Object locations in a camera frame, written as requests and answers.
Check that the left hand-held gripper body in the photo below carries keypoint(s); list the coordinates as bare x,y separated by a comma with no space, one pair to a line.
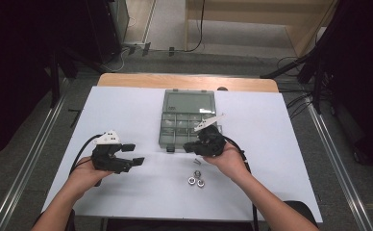
107,160

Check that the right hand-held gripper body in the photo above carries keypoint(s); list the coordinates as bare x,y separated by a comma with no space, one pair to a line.
211,142

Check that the grey translucent compartment box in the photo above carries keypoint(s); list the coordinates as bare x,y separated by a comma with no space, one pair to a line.
181,102

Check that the person's left hand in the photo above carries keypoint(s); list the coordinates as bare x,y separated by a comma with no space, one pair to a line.
85,176

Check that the person's right hand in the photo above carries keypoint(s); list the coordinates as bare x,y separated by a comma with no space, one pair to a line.
231,163

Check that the white board sheet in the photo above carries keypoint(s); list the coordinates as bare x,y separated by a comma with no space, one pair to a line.
162,199

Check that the person's left leg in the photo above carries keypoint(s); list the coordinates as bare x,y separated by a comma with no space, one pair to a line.
70,223

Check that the person's leg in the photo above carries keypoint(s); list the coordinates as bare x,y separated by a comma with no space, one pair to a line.
303,211
70,223

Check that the black metal stand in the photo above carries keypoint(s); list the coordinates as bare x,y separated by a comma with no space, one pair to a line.
54,83
317,89

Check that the person's right leg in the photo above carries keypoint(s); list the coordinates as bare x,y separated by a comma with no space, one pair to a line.
303,211

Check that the black cabinet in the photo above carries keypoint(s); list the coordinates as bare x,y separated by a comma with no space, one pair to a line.
101,29

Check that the light wooden furniture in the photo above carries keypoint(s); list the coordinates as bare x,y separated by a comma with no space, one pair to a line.
239,16

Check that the dark curtain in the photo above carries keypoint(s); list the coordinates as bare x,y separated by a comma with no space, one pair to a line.
8,64
367,64

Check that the aluminium floor rail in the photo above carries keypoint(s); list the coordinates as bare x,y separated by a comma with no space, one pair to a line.
335,154
30,160

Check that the small black bracket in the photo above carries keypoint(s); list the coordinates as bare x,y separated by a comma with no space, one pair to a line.
146,48
131,49
171,51

